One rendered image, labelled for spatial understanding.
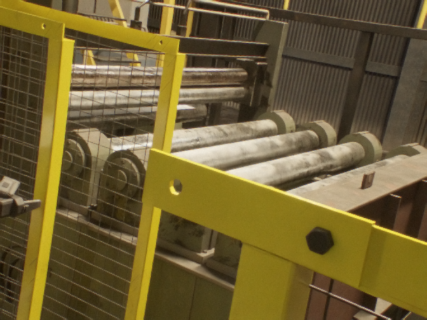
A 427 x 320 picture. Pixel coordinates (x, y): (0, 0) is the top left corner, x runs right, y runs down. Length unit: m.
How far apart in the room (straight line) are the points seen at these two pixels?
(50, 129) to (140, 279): 0.66
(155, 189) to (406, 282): 0.22
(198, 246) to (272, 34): 2.55
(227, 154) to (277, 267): 3.06
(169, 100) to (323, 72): 10.19
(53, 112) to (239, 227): 1.47
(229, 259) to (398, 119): 8.70
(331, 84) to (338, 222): 11.72
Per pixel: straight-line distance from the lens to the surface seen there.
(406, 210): 3.27
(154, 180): 0.58
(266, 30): 5.04
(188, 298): 2.83
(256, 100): 4.99
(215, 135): 4.06
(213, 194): 0.54
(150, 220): 2.25
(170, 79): 2.14
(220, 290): 2.72
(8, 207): 1.91
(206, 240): 2.81
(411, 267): 0.49
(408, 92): 11.18
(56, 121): 1.97
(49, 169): 2.00
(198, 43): 4.29
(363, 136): 4.56
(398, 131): 11.25
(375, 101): 11.91
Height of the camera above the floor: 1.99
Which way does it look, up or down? 14 degrees down
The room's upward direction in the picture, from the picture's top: 10 degrees clockwise
